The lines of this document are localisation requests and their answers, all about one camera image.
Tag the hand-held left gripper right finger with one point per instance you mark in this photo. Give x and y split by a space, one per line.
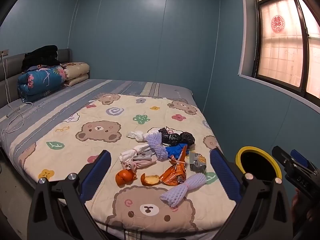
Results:
225 175

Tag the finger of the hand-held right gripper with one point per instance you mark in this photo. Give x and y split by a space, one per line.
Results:
298 155
282 156

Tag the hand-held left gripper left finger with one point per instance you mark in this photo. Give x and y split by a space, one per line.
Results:
97 175

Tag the yellow rimmed black bin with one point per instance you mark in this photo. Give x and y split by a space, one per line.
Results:
255 162

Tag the black plastic bag bundle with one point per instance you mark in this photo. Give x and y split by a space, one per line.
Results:
172 138

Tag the purple foam fruit net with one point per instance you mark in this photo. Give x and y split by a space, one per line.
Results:
185 187
152 139

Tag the person's right hand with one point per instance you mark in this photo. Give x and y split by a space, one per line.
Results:
301 207

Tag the orange peel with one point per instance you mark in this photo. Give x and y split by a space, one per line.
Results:
150 180
122 177

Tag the bear print cream blanket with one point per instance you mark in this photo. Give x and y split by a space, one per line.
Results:
82 150

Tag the grey snack packet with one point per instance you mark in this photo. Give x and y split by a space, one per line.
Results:
196 162

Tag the white tissue bundle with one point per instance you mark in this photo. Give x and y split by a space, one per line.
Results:
132 152
135 135

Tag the pink grey cloth bundle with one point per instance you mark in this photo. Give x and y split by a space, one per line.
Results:
140 163

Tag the orange snack wrapper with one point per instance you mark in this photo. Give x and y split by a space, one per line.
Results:
175 173

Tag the blue rubber glove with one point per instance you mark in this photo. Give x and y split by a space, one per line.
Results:
175 150

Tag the dark framed window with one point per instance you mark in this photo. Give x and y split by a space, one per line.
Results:
280 55

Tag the folded beige quilt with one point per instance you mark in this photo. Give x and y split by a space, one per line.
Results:
77 72

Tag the folded blue floral quilt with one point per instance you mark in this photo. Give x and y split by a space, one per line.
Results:
40 80

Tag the black clothing pile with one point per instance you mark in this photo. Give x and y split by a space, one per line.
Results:
42 55

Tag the red paper cut decoration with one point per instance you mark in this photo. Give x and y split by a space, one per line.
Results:
277 23

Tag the grey padded headboard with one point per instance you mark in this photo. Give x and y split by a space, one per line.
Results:
12 63

